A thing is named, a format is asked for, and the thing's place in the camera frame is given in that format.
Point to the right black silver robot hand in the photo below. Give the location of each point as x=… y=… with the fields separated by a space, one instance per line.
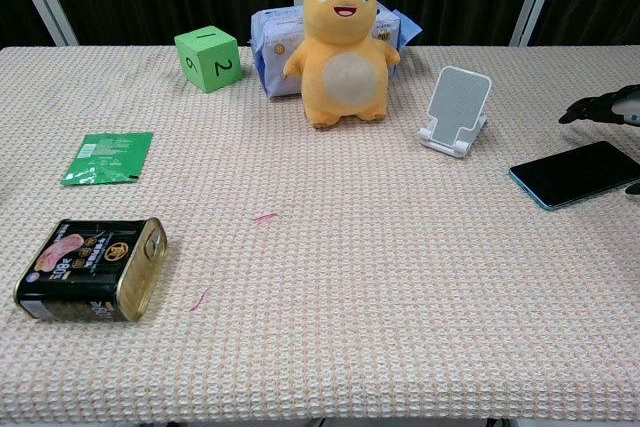
x=607 y=106

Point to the black smartphone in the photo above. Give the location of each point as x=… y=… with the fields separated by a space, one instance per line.
x=575 y=174

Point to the white folding phone stand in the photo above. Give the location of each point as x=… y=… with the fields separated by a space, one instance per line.
x=457 y=102

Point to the orange dinosaur plush toy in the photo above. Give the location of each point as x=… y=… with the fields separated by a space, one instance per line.
x=345 y=77

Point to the beige waffle tablecloth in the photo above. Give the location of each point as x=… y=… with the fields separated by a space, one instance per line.
x=350 y=272

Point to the blue tissue pack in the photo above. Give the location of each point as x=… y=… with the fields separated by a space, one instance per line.
x=272 y=62

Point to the green foam number cube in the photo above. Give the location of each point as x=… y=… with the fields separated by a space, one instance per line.
x=220 y=67

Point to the green foil sachet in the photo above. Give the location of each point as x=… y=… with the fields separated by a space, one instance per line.
x=107 y=157

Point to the black luncheon meat can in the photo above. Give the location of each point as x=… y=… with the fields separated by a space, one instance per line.
x=85 y=267

